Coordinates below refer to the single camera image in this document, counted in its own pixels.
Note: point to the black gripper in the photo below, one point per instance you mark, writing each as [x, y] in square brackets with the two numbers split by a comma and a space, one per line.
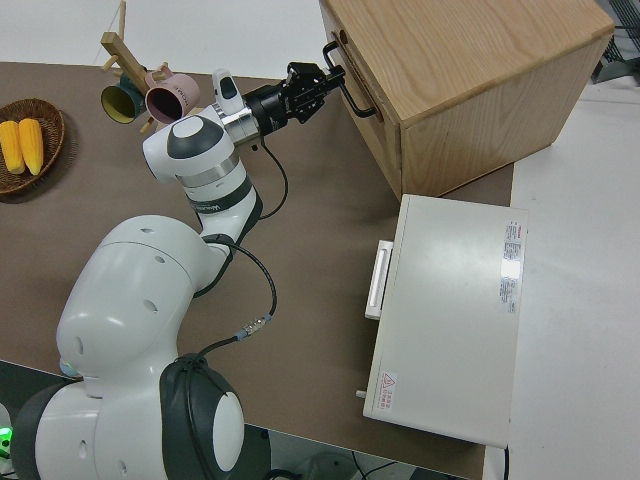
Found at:
[295, 95]

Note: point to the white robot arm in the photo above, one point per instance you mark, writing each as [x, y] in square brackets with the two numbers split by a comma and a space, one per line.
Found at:
[130, 300]

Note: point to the light wooden drawer cabinet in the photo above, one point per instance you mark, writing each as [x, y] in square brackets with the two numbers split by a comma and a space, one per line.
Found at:
[475, 85]

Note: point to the brown table mat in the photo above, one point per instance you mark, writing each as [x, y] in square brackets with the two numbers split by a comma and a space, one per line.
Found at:
[310, 200]

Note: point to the pink mug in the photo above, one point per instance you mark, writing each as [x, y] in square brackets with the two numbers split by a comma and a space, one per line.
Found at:
[172, 97]

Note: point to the wooden mug tree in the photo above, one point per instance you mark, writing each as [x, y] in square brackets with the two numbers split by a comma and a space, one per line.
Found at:
[131, 62]

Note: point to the teal mug with yellow inside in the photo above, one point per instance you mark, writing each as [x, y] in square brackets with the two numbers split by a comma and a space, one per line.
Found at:
[117, 102]

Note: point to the white toaster oven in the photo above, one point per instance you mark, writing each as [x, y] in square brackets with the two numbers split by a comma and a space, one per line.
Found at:
[445, 310]

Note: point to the brown wicker basket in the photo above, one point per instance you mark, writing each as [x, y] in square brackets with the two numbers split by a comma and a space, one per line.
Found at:
[50, 150]

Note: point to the yellow corn cob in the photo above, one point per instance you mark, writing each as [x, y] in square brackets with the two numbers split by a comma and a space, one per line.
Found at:
[11, 147]
[32, 145]

